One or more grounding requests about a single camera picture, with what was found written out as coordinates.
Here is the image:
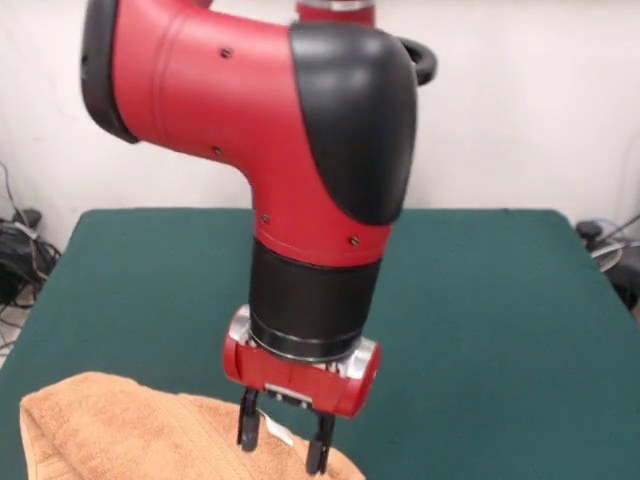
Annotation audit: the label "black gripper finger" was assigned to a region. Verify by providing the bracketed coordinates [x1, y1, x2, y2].
[236, 387, 261, 453]
[304, 410, 337, 476]

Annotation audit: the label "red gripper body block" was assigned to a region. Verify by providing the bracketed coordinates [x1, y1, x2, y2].
[222, 330, 382, 421]

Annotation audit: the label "blue grey cables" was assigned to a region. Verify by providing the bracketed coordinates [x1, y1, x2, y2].
[584, 212, 640, 247]

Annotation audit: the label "orange-brown terry towel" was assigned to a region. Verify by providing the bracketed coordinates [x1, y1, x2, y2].
[19, 371, 367, 480]

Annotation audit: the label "dark green table cloth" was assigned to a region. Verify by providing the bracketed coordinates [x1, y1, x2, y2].
[0, 208, 640, 480]

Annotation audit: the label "black cable tangle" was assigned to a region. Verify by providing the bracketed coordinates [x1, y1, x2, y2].
[0, 159, 63, 351]

